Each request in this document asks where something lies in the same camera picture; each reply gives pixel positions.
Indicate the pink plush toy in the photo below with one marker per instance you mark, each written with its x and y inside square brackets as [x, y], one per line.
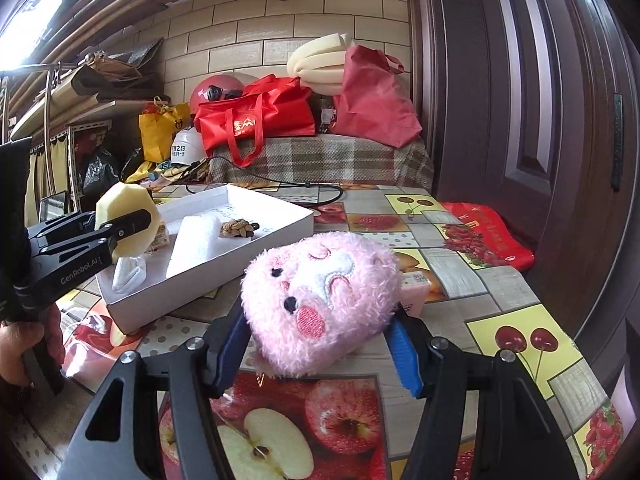
[320, 300]

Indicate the yellow bag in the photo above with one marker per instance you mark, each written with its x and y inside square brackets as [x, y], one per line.
[155, 135]

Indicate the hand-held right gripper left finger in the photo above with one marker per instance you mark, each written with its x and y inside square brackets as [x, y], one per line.
[232, 355]

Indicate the white face mask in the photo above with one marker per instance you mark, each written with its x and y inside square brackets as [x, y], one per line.
[127, 272]

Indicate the black plastic bag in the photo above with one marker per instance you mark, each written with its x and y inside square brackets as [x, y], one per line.
[100, 172]

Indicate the white foam cloth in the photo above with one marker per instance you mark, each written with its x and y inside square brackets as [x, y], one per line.
[192, 245]

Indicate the dark bottle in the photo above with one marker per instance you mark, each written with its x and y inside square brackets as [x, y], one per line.
[325, 112]

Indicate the pinkish red fabric bag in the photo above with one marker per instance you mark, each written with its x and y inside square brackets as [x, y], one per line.
[375, 105]

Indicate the small pale packet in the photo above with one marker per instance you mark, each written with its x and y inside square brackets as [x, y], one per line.
[415, 290]

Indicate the chrome metal rack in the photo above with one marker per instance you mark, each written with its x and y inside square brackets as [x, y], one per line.
[46, 125]

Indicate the person's left hand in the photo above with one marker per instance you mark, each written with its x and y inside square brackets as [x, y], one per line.
[15, 355]

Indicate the clear pink packet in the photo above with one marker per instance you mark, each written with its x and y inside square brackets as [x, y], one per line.
[82, 345]

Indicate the white helmet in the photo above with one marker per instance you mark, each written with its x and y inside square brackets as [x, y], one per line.
[185, 147]

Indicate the dark panelled door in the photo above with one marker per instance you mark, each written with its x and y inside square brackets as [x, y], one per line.
[500, 85]

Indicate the small mirror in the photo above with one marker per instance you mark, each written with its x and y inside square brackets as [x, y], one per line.
[52, 206]

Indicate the white cardboard box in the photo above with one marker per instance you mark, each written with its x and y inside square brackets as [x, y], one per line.
[200, 282]

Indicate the fruit print tablecloth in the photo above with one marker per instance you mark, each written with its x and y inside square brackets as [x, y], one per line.
[450, 285]

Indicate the pale yellow sponge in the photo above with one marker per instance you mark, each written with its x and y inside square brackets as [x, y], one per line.
[125, 200]

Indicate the red gift bag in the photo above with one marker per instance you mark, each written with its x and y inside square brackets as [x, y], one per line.
[490, 240]

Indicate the yellow curtain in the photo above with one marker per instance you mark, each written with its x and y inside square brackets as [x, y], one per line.
[57, 160]

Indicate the red helmet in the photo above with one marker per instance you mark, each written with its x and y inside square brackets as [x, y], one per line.
[210, 91]

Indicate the wooden shelf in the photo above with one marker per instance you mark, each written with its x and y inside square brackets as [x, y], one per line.
[85, 112]

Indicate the red tote bag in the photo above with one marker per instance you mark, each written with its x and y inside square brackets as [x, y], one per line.
[260, 115]

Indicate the plaid cloth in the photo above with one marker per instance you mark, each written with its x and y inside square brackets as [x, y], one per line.
[350, 160]

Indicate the white foam rolls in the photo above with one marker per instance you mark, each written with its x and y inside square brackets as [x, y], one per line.
[315, 65]

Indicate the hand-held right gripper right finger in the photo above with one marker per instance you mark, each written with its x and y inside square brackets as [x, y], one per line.
[402, 360]

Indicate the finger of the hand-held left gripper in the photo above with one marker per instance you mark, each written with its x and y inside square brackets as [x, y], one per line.
[65, 225]
[125, 225]

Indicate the yellow cloth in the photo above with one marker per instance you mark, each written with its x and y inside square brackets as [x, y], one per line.
[150, 174]

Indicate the dark metal door plate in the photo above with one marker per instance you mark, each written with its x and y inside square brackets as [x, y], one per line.
[617, 140]

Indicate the brown cardboard sheets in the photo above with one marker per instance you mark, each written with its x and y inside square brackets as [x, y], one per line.
[110, 75]

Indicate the small snack packet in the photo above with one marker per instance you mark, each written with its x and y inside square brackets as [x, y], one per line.
[161, 237]

